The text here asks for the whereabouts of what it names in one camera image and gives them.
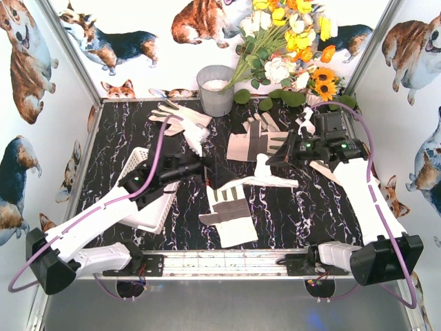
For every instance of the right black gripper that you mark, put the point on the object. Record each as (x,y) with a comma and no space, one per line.
(293,149)

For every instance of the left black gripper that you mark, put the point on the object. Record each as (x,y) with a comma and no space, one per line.
(208,167)

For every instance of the white glove green trim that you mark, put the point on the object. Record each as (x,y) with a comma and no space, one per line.
(262,177)

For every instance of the white grey work glove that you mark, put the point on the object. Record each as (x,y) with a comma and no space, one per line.
(230,215)

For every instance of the cream glove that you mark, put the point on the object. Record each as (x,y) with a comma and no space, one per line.
(178,113)

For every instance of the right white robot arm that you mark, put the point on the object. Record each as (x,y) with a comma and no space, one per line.
(387,252)

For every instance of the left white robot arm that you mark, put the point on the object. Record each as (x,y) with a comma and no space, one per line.
(60,255)

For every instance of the white perforated storage basket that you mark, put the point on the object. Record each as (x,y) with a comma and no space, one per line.
(156,203)

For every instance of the small white sunflower pot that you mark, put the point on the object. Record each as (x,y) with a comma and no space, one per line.
(312,99)

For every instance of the grey metal bucket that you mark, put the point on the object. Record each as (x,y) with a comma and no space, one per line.
(216,94)

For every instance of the artificial flower bouquet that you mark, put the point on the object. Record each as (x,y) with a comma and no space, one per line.
(290,43)

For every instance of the aluminium front rail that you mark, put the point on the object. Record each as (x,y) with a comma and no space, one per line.
(196,263)

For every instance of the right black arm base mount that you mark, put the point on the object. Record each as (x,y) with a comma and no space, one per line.
(307,263)

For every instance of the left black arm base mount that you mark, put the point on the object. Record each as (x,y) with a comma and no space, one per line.
(141,264)

